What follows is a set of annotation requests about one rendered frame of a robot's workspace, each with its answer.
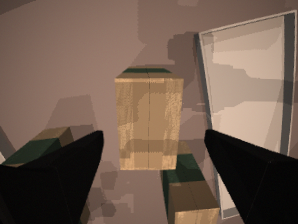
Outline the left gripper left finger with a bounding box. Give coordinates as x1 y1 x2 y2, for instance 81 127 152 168
0 130 104 224

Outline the long shallow beige tray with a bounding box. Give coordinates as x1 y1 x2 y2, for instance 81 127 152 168
195 10 297 219
0 132 14 164

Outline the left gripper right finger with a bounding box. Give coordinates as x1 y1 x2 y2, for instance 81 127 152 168
204 129 298 224

